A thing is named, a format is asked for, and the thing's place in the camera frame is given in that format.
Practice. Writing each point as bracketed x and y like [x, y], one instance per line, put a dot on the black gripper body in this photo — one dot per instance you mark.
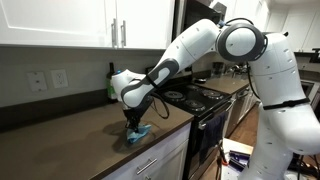
[136, 113]

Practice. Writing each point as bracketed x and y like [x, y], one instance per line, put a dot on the blue cloth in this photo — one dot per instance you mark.
[140, 134]

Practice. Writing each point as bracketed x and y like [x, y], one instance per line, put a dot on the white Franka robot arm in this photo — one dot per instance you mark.
[283, 110]

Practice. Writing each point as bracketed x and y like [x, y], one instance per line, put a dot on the green wine bottle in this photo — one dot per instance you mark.
[110, 90]

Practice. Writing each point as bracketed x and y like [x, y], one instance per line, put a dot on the white lower cabinet unit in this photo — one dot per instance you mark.
[166, 156]

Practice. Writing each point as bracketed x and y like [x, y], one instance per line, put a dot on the black electric stove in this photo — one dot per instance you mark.
[193, 100]

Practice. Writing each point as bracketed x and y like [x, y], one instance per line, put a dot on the dark hanging towel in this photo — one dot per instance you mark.
[211, 133]

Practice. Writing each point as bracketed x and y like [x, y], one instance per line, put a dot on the black coffee maker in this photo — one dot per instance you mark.
[218, 69]

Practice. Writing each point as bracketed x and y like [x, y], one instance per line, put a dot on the stainless dishwasher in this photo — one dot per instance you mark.
[240, 106]

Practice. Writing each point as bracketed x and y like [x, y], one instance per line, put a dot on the kitchen faucet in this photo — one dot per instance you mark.
[238, 69]

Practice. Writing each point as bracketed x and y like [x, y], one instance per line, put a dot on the stainless over-range microwave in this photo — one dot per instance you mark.
[196, 11]

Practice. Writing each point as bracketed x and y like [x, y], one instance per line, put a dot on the white wall power outlet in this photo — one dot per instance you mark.
[59, 78]

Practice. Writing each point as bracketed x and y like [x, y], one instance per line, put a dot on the white light switch plate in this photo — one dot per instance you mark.
[37, 81]

